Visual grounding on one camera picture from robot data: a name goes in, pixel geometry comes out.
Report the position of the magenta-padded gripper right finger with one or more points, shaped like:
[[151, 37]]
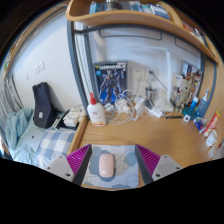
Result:
[[166, 166]]

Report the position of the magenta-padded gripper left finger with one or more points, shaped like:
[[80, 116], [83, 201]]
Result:
[[61, 166]]

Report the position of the pink computer mouse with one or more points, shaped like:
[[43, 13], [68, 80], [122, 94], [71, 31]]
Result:
[[106, 165]]

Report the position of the blue plaid pillow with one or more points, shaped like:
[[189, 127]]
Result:
[[56, 145]]

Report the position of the black marker stick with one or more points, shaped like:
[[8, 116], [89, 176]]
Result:
[[174, 117]]

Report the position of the small white cube clock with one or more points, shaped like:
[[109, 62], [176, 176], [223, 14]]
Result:
[[186, 118]]

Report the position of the white power strip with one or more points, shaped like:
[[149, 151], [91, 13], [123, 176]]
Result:
[[155, 112]]

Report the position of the light blue blanket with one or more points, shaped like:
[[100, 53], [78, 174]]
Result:
[[16, 130]]

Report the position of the teal round tin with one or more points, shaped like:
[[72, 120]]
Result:
[[189, 111]]

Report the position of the white glue bottle red cap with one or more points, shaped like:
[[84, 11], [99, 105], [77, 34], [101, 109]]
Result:
[[96, 115]]

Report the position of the black backpack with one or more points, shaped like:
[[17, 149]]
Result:
[[43, 106]]

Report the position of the red chips can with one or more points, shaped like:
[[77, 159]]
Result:
[[212, 123]]

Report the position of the blue spray bottle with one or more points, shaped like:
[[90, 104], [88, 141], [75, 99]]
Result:
[[202, 106]]

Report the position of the white desk lamp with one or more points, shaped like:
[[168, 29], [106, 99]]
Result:
[[168, 80]]

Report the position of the colourful picture box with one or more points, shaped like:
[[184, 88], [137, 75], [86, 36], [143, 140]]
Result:
[[195, 75]]

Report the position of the blue model kit box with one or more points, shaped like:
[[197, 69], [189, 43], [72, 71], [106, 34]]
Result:
[[110, 83]]

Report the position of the wooden shelf unit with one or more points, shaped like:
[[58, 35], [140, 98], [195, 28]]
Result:
[[133, 16]]

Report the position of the white wall socket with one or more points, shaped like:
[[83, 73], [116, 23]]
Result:
[[138, 74]]

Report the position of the white wall switch plate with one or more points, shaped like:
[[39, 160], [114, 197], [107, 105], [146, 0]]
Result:
[[39, 67]]

